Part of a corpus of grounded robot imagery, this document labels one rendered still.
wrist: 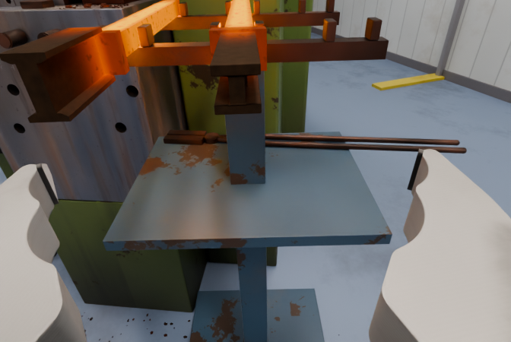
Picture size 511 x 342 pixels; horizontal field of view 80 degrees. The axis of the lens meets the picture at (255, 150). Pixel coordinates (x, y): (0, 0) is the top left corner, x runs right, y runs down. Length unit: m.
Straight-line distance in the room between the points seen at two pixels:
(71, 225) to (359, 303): 0.92
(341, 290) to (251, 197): 0.76
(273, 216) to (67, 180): 0.57
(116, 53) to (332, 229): 0.34
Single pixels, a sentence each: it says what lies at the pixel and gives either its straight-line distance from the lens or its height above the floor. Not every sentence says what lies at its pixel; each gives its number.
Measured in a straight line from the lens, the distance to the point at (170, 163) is 0.61.
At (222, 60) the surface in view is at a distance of 0.18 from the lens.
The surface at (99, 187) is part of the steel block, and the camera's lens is 0.85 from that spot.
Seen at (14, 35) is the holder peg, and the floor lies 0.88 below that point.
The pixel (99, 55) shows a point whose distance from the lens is 0.29.
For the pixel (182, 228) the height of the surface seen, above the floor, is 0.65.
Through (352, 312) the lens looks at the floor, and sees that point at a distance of 1.17.
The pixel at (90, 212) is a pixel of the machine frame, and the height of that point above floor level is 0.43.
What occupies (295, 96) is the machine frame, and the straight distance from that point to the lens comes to 1.28.
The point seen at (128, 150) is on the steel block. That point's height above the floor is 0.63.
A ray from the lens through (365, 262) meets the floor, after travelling 1.30.
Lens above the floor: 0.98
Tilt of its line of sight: 32 degrees down
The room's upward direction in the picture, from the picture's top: 2 degrees counter-clockwise
